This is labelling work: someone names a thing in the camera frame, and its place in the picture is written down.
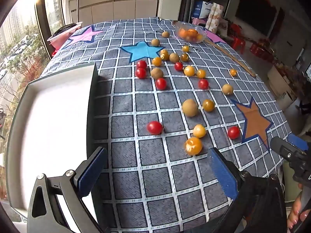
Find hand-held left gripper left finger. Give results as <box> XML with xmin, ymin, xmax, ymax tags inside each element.
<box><xmin>27</xmin><ymin>147</ymin><xmax>108</xmax><ymax>233</ymax></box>

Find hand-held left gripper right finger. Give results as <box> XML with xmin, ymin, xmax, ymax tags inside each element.
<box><xmin>206</xmin><ymin>148</ymin><xmax>288</xmax><ymax>233</ymax></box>

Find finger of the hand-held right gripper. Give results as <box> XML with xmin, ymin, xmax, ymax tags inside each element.
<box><xmin>270</xmin><ymin>136</ymin><xmax>307</xmax><ymax>166</ymax></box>
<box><xmin>287</xmin><ymin>134</ymin><xmax>309</xmax><ymax>151</ymax></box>

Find white rectangular tray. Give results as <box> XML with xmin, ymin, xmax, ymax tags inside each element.
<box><xmin>6</xmin><ymin>62</ymin><xmax>100</xmax><ymax>224</ymax></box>

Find person's right hand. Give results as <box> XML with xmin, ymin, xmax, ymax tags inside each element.
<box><xmin>286</xmin><ymin>195</ymin><xmax>311</xmax><ymax>230</ymax></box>

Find cardboard boxes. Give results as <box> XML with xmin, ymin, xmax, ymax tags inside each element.
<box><xmin>267</xmin><ymin>65</ymin><xmax>297</xmax><ymax>105</ymax></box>

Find checked tablecloth with stars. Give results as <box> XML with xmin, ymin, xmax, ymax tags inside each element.
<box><xmin>40</xmin><ymin>17</ymin><xmax>292</xmax><ymax>233</ymax></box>

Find red boxes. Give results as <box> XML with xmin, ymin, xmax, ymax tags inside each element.
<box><xmin>250</xmin><ymin>42</ymin><xmax>275</xmax><ymax>62</ymax></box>

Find long wooden strip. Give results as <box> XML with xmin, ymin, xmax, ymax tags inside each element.
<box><xmin>206</xmin><ymin>39</ymin><xmax>257</xmax><ymax>77</ymax></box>

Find red plastic stool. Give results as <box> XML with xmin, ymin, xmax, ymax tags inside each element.
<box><xmin>230</xmin><ymin>24</ymin><xmax>246</xmax><ymax>51</ymax></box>

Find pink plastic basin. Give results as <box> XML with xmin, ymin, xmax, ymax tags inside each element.
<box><xmin>47</xmin><ymin>22</ymin><xmax>83</xmax><ymax>51</ymax></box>

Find dark cloth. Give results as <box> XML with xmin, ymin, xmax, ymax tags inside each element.
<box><xmin>52</xmin><ymin>24</ymin><xmax>78</xmax><ymax>37</ymax></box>

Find patterned gift box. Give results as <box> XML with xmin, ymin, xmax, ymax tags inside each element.
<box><xmin>205</xmin><ymin>2</ymin><xmax>225</xmax><ymax>33</ymax></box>

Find clear glass bowl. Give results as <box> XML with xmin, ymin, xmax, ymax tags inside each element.
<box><xmin>175</xmin><ymin>21</ymin><xmax>207</xmax><ymax>43</ymax></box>

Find blue and white bag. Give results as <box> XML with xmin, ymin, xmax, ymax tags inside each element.
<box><xmin>192</xmin><ymin>1</ymin><xmax>204</xmax><ymax>18</ymax></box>
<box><xmin>203</xmin><ymin>1</ymin><xmax>217</xmax><ymax>20</ymax></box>

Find white cabinet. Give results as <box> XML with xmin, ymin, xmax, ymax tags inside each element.
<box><xmin>68</xmin><ymin>0</ymin><xmax>162</xmax><ymax>27</ymax></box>

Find dark wall board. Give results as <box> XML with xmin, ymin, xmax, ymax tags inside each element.
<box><xmin>234</xmin><ymin>0</ymin><xmax>277</xmax><ymax>36</ymax></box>

